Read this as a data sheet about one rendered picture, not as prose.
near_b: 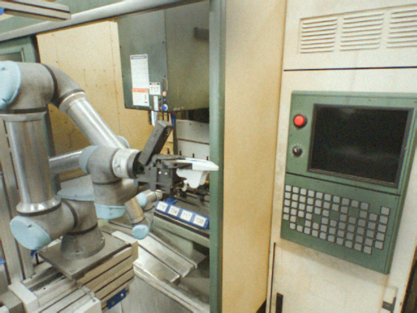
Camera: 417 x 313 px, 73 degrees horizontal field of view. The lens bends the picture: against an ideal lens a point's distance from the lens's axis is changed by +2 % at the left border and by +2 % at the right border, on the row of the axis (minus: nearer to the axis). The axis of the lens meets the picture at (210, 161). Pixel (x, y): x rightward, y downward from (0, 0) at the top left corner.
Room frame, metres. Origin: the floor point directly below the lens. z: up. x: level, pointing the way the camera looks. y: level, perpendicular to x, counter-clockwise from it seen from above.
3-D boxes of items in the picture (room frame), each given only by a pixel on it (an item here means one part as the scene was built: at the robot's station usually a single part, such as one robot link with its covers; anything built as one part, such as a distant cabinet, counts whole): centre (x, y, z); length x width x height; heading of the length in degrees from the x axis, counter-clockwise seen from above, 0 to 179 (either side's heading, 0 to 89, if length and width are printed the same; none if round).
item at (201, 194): (1.98, 0.14, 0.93); 0.26 x 0.05 x 0.06; 58
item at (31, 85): (0.79, 0.52, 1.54); 0.15 x 0.12 x 0.55; 159
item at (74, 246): (0.92, 0.47, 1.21); 0.15 x 0.15 x 0.10
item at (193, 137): (2.44, 0.11, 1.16); 0.48 x 0.05 x 0.51; 53
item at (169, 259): (1.65, 0.47, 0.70); 0.90 x 0.30 x 0.16; 53
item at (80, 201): (0.91, 0.47, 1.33); 0.13 x 0.12 x 0.14; 159
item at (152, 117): (2.09, 0.38, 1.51); 0.16 x 0.16 x 0.12
